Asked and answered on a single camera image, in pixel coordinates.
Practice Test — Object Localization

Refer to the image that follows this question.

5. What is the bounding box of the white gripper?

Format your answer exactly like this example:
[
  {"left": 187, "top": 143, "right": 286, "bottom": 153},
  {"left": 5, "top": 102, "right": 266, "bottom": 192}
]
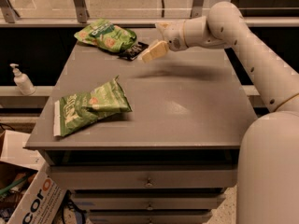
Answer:
[{"left": 141, "top": 21, "right": 188, "bottom": 63}]

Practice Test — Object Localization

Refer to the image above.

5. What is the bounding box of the black rxbar chocolate bar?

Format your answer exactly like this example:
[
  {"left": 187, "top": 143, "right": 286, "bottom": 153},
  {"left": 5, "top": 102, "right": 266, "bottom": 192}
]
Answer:
[{"left": 119, "top": 42, "right": 149, "bottom": 61}]

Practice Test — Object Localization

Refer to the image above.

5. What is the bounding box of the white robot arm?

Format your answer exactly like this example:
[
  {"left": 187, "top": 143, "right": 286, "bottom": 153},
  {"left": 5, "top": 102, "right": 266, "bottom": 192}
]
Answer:
[{"left": 144, "top": 1, "right": 299, "bottom": 224}]

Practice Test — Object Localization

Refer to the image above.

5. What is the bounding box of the green rice chip bag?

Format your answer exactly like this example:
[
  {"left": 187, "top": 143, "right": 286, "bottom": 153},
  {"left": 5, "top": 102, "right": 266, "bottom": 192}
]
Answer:
[{"left": 74, "top": 19, "right": 136, "bottom": 53}]

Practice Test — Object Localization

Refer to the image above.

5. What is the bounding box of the green snack bag front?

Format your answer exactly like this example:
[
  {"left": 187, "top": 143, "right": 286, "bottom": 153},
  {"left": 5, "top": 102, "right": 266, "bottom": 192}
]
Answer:
[{"left": 53, "top": 77, "right": 132, "bottom": 137}]

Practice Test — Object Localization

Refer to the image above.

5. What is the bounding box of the grey drawer cabinet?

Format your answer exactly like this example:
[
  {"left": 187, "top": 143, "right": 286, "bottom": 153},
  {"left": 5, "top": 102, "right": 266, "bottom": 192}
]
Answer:
[{"left": 27, "top": 44, "right": 255, "bottom": 224}]

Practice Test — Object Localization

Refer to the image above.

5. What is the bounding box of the metal drawer knob top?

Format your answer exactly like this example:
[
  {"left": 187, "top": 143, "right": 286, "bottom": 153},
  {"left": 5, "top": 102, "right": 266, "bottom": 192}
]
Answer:
[{"left": 145, "top": 178, "right": 154, "bottom": 188}]

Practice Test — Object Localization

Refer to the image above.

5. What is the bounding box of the metal drawer knob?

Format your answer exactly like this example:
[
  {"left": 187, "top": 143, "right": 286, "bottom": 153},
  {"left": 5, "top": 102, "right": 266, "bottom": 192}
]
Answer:
[
  {"left": 146, "top": 203, "right": 154, "bottom": 211},
  {"left": 145, "top": 178, "right": 154, "bottom": 188}
]

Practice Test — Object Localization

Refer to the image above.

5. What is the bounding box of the white pump sanitizer bottle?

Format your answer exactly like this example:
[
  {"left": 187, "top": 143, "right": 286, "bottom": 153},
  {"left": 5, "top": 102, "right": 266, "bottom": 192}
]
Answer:
[{"left": 10, "top": 63, "right": 36, "bottom": 95}]

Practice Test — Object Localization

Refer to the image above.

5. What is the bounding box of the metal drawer knob middle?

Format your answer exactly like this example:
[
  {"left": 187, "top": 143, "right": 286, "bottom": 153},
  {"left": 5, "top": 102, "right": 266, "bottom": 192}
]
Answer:
[{"left": 146, "top": 203, "right": 154, "bottom": 211}]

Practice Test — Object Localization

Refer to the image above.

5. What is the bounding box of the white cardboard box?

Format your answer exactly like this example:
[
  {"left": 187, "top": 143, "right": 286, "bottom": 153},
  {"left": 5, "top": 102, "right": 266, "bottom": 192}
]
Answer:
[{"left": 0, "top": 130, "right": 65, "bottom": 224}]

